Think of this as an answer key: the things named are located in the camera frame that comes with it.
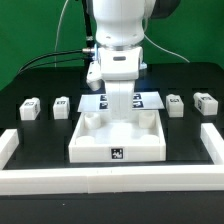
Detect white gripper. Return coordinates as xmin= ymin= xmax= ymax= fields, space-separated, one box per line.
xmin=86 ymin=47 xmax=143 ymax=119

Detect white square tabletop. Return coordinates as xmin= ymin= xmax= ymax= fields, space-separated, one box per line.
xmin=68 ymin=110 xmax=166 ymax=163

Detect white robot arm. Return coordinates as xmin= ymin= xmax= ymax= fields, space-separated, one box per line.
xmin=87 ymin=0 xmax=181 ymax=119

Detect paper sheet with markers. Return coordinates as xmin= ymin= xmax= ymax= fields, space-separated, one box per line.
xmin=78 ymin=92 xmax=164 ymax=112

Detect black pole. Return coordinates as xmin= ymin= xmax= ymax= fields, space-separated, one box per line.
xmin=81 ymin=0 xmax=94 ymax=48

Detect white U-shaped fence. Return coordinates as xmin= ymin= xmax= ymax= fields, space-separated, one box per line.
xmin=0 ymin=123 xmax=224 ymax=195

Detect white thin cable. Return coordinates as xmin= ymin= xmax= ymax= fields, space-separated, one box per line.
xmin=53 ymin=0 xmax=72 ymax=68

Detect black cables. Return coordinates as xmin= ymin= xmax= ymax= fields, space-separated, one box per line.
xmin=18 ymin=47 xmax=96 ymax=75

